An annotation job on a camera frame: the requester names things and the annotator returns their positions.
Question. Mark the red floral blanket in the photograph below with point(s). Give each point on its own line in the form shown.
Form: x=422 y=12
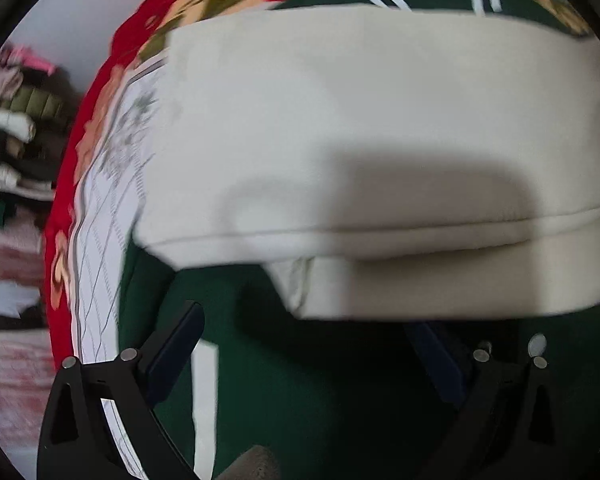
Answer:
x=125 y=35

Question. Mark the white quilted floral mat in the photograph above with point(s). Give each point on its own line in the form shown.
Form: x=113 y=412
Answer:
x=105 y=240

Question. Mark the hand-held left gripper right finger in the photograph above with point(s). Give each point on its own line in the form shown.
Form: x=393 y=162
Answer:
x=437 y=360

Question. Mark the rack of hanging clothes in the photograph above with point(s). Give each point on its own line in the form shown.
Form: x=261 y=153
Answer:
x=25 y=105

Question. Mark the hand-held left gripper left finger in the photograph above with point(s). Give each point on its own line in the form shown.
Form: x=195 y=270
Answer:
x=177 y=355

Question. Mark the green and cream varsity jacket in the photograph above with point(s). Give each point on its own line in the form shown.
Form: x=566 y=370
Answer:
x=330 y=135

